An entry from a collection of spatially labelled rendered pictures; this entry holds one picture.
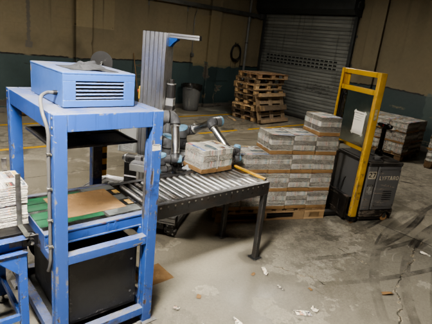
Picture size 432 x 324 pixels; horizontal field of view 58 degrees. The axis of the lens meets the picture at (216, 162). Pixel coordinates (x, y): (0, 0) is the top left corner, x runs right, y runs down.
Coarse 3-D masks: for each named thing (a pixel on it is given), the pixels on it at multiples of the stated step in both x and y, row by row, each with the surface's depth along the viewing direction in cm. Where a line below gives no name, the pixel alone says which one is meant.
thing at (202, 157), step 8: (192, 144) 375; (200, 144) 380; (192, 152) 371; (200, 152) 362; (208, 152) 362; (216, 152) 368; (184, 160) 382; (192, 160) 373; (200, 160) 363; (208, 160) 365; (200, 168) 365; (208, 168) 368
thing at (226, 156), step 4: (212, 144) 386; (216, 144) 386; (220, 144) 387; (224, 144) 389; (220, 148) 373; (224, 148) 374; (228, 148) 377; (232, 148) 380; (224, 152) 375; (228, 152) 379; (232, 152) 382; (220, 156) 373; (224, 156) 377; (228, 156) 380; (232, 156) 384; (220, 160) 375; (224, 160) 379; (228, 160) 383; (220, 164) 377; (224, 164) 381; (228, 164) 384
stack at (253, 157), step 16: (256, 160) 446; (272, 160) 452; (288, 160) 459; (304, 160) 465; (272, 176) 458; (288, 176) 464; (304, 176) 471; (272, 192) 465; (288, 192) 472; (304, 192) 479; (208, 208) 486; (288, 208) 481
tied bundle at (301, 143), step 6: (294, 138) 453; (300, 138) 454; (306, 138) 456; (312, 138) 458; (294, 144) 454; (300, 144) 456; (306, 144) 459; (312, 144) 461; (294, 150) 457; (300, 150) 459; (306, 150) 461; (312, 150) 463
